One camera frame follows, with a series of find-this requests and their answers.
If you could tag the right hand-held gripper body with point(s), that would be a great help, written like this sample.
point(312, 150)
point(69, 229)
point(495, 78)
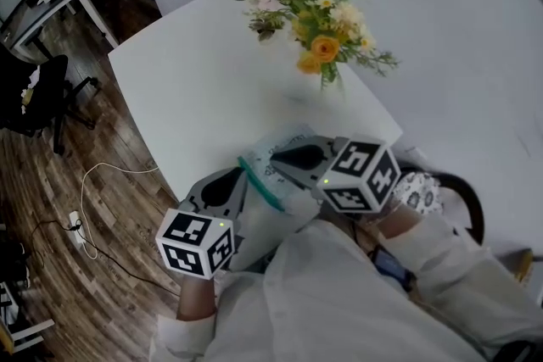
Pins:
point(360, 174)

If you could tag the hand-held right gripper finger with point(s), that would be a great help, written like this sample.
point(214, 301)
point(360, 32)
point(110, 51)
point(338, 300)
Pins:
point(303, 178)
point(322, 142)

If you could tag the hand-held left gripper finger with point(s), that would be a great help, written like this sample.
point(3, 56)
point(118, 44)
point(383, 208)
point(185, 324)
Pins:
point(239, 203)
point(191, 196)

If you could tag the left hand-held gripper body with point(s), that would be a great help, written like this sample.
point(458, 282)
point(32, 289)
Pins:
point(191, 241)

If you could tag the clear zip pouch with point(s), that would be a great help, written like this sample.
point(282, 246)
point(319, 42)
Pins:
point(261, 159)

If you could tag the person's left forearm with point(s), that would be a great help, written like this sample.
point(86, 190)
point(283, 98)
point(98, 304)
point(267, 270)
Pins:
point(197, 299)

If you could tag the person's right forearm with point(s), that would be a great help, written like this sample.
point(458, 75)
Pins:
point(399, 222)

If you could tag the floral seat cushion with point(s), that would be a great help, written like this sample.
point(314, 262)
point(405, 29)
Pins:
point(418, 193)

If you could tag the black smartphone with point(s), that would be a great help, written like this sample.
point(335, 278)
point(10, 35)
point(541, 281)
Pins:
point(392, 267)

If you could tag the black curved chair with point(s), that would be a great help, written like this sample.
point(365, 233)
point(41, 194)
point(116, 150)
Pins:
point(471, 199)

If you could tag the white power strip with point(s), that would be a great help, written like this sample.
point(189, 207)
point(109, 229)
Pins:
point(76, 229)

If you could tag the artificial flower bouquet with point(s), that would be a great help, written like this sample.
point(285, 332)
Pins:
point(322, 21)

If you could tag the black office chair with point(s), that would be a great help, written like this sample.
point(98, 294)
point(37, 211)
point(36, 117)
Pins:
point(38, 97)

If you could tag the yellow object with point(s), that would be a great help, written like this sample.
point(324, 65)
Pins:
point(524, 267)

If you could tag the white tissue pack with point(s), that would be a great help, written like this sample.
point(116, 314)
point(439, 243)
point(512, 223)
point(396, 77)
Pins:
point(29, 91)

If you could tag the dark desk with white legs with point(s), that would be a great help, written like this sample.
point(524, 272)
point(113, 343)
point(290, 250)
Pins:
point(55, 8)

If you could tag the white frame table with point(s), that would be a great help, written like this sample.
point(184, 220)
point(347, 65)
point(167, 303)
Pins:
point(25, 330)

